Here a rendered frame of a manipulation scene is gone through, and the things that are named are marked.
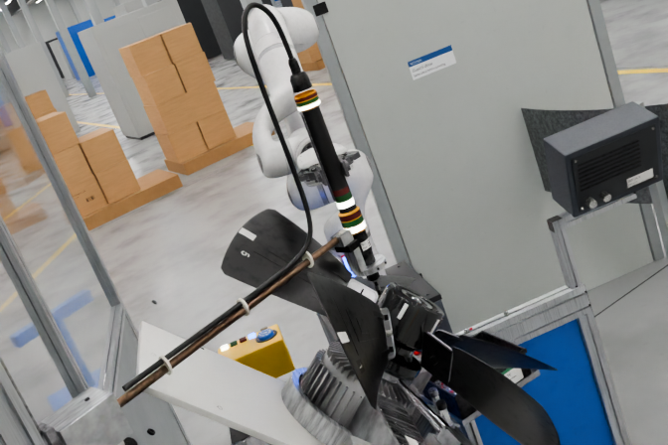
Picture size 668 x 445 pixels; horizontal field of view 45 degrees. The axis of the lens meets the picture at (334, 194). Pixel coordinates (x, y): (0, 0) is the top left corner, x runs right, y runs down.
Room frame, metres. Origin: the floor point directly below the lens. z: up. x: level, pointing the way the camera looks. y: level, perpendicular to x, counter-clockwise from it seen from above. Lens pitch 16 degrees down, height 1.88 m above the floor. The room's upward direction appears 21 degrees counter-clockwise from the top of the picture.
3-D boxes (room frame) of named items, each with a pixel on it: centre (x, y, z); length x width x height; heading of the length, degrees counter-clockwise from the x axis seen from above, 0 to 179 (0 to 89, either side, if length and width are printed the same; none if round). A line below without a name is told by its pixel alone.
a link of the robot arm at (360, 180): (2.06, -0.03, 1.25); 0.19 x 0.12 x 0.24; 88
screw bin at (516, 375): (1.68, -0.16, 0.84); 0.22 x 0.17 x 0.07; 113
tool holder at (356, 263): (1.45, -0.01, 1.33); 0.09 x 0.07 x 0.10; 131
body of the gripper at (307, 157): (1.57, 0.00, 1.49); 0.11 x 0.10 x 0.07; 7
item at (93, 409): (1.05, 0.46, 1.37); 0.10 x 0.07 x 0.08; 131
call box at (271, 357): (1.78, 0.32, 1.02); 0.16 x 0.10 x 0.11; 96
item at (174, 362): (1.26, 0.21, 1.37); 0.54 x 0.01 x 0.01; 131
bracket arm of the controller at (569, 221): (1.89, -0.60, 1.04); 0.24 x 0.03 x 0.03; 96
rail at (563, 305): (1.83, -0.07, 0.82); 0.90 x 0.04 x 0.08; 96
